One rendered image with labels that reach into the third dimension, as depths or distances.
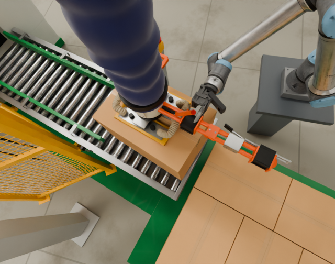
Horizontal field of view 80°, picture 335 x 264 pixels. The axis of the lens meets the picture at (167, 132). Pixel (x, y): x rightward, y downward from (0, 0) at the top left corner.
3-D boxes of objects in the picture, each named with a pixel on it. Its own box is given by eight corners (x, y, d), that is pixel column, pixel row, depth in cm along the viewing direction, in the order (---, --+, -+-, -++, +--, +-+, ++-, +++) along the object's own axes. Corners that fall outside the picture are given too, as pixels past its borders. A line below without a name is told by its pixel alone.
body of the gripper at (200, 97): (190, 108, 101) (200, 89, 104) (205, 114, 99) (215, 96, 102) (190, 100, 94) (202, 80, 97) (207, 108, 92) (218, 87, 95)
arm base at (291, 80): (284, 70, 144) (291, 61, 134) (312, 70, 142) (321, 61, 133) (287, 93, 138) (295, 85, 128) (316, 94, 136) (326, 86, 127)
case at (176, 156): (115, 138, 154) (91, 117, 116) (145, 97, 163) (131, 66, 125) (181, 180, 138) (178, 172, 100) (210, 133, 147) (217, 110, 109)
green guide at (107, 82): (8, 39, 213) (1, 32, 204) (15, 31, 215) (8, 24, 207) (133, 98, 176) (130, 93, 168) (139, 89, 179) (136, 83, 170)
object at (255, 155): (247, 162, 88) (250, 160, 84) (254, 148, 90) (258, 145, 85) (266, 172, 86) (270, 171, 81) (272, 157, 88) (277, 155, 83)
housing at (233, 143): (221, 147, 92) (223, 144, 88) (228, 135, 94) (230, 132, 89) (236, 154, 90) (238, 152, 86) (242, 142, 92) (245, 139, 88)
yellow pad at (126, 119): (114, 118, 115) (111, 114, 110) (124, 104, 117) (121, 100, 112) (164, 146, 106) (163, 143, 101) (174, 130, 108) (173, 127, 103)
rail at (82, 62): (24, 43, 229) (11, 30, 211) (28, 40, 230) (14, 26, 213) (209, 131, 176) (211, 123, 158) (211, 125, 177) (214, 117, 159)
